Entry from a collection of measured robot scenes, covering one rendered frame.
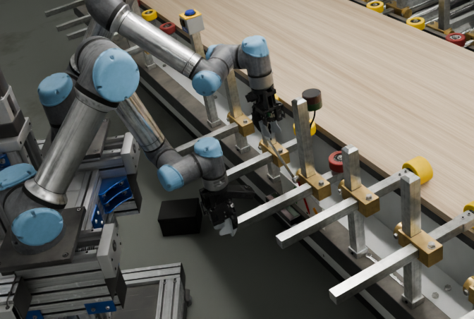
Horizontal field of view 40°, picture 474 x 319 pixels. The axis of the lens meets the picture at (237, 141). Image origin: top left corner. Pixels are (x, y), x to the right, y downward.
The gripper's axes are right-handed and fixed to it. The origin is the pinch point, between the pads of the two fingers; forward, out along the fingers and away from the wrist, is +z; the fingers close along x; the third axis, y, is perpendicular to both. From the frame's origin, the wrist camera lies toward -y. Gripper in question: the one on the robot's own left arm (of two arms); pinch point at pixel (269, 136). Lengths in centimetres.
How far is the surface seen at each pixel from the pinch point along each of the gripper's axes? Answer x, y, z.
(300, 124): 6.2, 10.8, -6.6
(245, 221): -19.9, 14.1, 15.9
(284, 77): 34, -48, 10
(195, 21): 8, -63, -20
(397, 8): 114, -72, 14
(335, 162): 15.3, 13.8, 11.0
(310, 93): 12.1, 9.2, -14.6
